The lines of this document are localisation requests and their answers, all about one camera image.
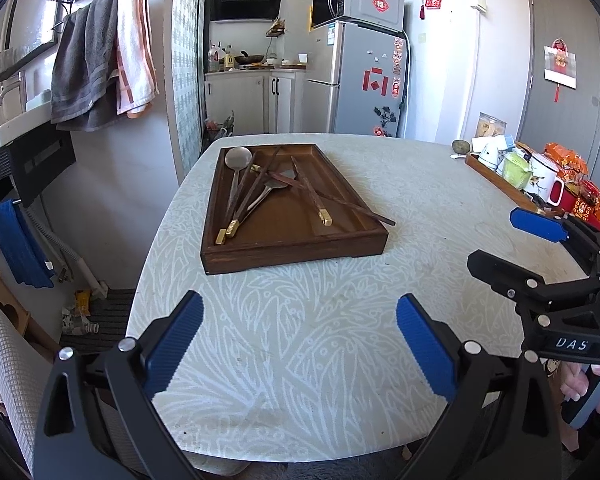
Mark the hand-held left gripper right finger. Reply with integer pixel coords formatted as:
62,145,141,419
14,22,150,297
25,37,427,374
395,294,566,480

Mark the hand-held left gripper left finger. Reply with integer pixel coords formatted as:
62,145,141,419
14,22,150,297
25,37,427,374
32,290,204,480

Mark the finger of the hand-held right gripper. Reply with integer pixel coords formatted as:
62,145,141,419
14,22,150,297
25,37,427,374
467,249,600,312
509,207,600,281

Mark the brown wooden tray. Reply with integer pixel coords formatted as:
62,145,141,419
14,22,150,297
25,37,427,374
200,143,390,276

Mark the metal cake server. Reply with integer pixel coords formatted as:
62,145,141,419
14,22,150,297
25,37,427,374
240,168,298,217

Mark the person's right hand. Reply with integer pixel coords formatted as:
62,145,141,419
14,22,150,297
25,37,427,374
560,361,600,411

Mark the white mug bird print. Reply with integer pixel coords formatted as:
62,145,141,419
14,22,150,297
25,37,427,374
524,152,562,202

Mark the red snack packet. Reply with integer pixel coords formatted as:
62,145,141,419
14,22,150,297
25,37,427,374
561,179,600,235

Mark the green cup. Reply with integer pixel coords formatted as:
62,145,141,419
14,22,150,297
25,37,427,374
501,152,532,189

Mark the narrow wooden tray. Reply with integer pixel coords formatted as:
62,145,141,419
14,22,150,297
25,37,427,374
464,152,557,214

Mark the orange snack packet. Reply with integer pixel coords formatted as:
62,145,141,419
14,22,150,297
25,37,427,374
544,142,589,182

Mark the dark striped floor mat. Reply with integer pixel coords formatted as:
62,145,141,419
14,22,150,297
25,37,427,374
59,287,137,357

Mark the grey door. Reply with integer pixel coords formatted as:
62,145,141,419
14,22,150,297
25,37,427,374
516,0,600,198

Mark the clear snack jar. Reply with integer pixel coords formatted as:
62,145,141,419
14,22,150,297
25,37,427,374
474,112,508,152

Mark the white drain pipe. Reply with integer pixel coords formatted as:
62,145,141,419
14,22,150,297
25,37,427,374
24,206,109,299

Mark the white cushioned chair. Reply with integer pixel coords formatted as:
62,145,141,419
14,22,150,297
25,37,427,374
0,294,252,480

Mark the light wooden stool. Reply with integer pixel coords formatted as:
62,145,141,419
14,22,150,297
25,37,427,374
0,252,32,347

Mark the blue cloth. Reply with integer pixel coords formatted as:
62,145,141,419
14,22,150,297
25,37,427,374
0,199,56,289

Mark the black flower fridge sticker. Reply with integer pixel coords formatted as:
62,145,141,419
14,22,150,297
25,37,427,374
372,105,399,129

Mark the metal spoon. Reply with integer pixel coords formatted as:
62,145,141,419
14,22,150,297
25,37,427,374
223,146,254,222

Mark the red fridge sticker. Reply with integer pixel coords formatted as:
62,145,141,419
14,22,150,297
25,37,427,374
363,67,390,96

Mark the silver refrigerator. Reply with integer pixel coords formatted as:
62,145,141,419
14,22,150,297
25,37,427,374
305,20,412,139

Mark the white kitchen cabinet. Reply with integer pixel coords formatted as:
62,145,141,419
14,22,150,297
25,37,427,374
203,70,309,137

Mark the patterned sliding door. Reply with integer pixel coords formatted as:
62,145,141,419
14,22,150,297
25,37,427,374
171,0,207,187

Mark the white sink basin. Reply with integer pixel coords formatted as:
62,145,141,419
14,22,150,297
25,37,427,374
0,89,57,162

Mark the silver microwave oven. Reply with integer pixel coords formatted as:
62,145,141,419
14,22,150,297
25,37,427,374
312,0,406,34

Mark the grey towel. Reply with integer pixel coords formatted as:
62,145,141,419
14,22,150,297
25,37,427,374
49,0,122,134

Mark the orange striped towel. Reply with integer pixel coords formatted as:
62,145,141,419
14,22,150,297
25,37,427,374
115,0,160,120

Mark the hanging wall calendar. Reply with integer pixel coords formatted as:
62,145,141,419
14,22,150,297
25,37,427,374
543,38,579,104

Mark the grey fridge power cable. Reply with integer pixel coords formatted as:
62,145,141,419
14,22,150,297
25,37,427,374
398,30,412,112

